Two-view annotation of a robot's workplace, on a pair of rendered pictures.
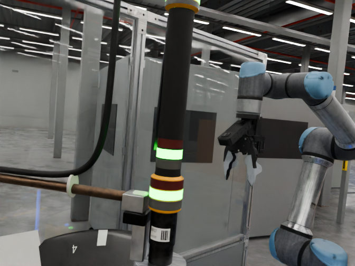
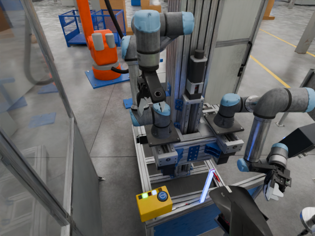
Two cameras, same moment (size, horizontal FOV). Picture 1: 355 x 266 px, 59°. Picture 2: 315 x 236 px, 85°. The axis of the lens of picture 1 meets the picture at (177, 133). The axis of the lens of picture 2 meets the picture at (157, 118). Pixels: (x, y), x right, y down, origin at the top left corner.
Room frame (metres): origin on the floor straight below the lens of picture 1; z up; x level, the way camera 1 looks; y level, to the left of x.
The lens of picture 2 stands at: (0.69, 0.31, 1.91)
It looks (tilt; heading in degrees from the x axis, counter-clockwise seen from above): 39 degrees down; 294
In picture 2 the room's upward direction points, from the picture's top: straight up
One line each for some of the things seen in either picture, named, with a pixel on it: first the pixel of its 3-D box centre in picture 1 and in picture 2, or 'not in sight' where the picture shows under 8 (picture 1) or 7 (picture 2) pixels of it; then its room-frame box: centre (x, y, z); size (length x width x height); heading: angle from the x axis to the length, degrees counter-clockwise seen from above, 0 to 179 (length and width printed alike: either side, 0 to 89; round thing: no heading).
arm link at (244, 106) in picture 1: (248, 107); (147, 57); (0.95, -0.21, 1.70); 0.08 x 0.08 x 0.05
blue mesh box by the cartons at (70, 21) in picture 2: not in sight; (81, 27); (5.96, -4.93, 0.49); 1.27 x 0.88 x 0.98; 114
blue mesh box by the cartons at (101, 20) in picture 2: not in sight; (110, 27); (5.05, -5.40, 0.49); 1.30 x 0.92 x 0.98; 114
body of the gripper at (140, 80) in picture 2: (247, 134); (148, 78); (0.95, -0.21, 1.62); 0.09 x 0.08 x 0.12; 133
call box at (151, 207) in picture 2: not in sight; (153, 203); (0.87, -0.06, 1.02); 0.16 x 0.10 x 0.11; 43
